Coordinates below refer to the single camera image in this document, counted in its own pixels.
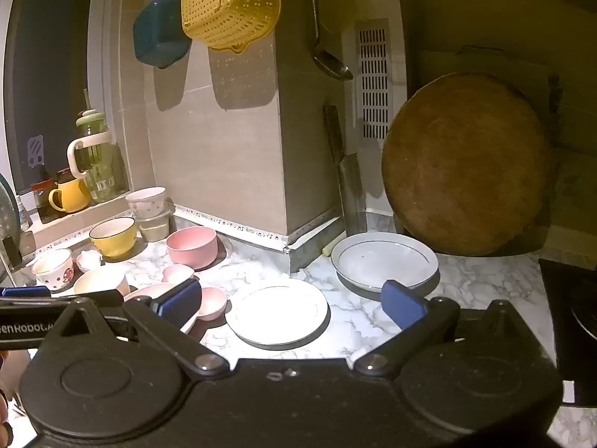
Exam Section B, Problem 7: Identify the round wooden cutting board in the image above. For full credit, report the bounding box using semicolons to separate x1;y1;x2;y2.
381;72;554;256

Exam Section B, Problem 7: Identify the clear wall hook sticker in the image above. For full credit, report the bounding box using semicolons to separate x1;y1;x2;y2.
27;135;45;168

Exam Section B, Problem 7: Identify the teal hanging basin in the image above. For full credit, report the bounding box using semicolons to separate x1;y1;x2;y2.
133;0;193;70

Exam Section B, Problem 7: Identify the white floral bowl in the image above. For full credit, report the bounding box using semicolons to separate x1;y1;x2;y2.
126;187;168;219

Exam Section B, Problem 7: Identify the steel cleaver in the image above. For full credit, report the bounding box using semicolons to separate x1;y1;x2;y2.
323;105;367;240

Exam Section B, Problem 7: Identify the white deep plate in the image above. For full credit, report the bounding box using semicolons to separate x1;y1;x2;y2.
330;232;439;294

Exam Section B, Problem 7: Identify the white slotted vent panel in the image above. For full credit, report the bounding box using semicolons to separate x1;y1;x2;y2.
354;19;391;141

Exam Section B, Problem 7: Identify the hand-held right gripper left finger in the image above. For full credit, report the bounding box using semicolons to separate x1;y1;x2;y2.
44;279;229;377

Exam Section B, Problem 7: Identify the cream bowl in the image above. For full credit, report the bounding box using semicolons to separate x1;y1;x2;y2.
73;266;131;297

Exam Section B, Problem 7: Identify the person's left hand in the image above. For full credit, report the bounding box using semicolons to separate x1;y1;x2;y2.
0;350;29;437

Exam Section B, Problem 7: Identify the pink plate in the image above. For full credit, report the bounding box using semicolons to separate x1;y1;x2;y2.
122;282;201;337

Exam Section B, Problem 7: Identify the large pink bowl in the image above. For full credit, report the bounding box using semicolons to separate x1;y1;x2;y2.
165;226;219;271

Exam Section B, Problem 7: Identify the small black box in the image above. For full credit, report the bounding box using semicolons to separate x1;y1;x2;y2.
2;236;24;271

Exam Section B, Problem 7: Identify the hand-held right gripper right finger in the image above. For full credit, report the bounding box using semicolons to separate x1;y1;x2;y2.
353;280;553;379

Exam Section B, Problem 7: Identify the yellow mug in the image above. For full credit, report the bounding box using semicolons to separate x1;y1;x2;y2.
48;178;91;213

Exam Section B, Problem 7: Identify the steel colander with teal rim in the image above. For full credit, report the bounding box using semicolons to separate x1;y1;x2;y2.
0;172;22;243

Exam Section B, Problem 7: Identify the yellow bowl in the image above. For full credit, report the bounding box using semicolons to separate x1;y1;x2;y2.
88;217;138;258

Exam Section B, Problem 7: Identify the black stove top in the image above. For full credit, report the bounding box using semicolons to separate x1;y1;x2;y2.
538;258;597;407

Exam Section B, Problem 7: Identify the small pink flower dish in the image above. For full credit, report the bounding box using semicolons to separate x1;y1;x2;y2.
75;249;103;272

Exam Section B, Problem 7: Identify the hanging metal ladle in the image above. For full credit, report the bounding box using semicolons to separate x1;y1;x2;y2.
305;0;355;81

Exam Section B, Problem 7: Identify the green jug with white handle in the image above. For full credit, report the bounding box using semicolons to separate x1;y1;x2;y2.
66;88;129;205

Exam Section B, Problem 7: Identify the clear lidded plastic container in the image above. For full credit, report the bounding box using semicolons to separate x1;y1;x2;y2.
133;208;172;243

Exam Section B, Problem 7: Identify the yellow perforated plastic basket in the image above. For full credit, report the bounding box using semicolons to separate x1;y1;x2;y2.
181;0;281;53

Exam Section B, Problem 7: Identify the white mushroom print bowl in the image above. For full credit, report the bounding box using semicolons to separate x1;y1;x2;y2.
32;248;75;291

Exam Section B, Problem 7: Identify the small pink bowl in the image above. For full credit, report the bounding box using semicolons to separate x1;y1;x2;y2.
189;287;229;322

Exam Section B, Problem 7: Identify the pink heart-shaped dish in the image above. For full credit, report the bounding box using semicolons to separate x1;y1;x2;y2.
160;264;197;286

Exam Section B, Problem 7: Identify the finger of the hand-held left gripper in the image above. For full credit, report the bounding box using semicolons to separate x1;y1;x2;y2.
0;284;124;311

